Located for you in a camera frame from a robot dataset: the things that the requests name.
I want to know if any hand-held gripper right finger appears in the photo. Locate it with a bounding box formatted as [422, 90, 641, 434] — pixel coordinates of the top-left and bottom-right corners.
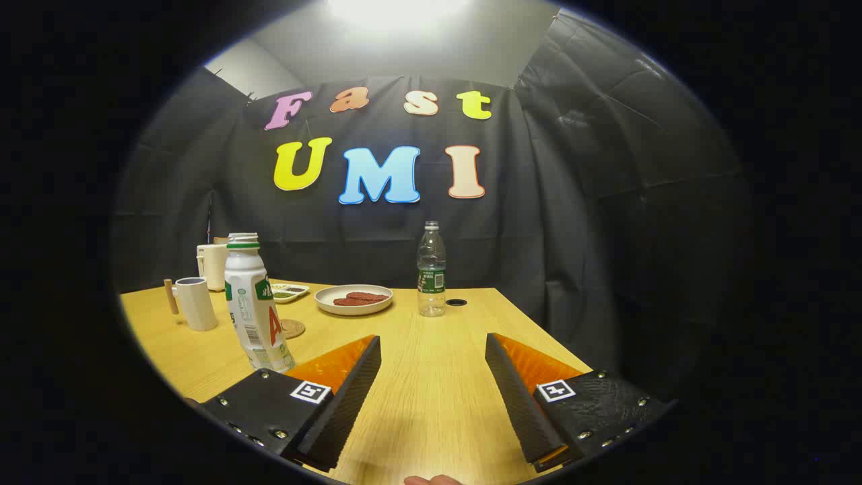
[485, 333, 675, 472]

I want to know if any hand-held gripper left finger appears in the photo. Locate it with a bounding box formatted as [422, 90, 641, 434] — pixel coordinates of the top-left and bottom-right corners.
[199, 335, 382, 472]

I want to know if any white juice bottle green ring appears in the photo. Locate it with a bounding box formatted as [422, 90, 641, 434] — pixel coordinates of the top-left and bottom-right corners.
[224, 232, 296, 373]

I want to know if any white cup wooden handle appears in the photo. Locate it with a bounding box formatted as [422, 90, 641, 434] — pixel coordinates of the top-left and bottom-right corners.
[164, 277, 218, 331]

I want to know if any clear plastic water bottle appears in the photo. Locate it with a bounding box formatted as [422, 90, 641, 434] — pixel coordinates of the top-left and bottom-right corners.
[417, 220, 447, 317]

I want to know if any wooden table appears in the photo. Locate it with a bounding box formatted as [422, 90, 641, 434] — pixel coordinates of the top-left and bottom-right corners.
[120, 280, 593, 485]

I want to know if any white round plate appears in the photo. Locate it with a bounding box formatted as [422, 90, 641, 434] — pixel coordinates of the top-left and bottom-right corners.
[314, 284, 393, 317]

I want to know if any white divided dish with beans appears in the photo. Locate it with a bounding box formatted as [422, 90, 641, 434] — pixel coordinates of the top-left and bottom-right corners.
[269, 283, 310, 304]

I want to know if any cream toaster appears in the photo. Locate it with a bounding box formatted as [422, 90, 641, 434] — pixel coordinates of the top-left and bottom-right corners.
[197, 236, 230, 292]

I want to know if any black backdrop cloth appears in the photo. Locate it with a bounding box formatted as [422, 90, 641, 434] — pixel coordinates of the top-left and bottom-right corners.
[111, 10, 752, 405]

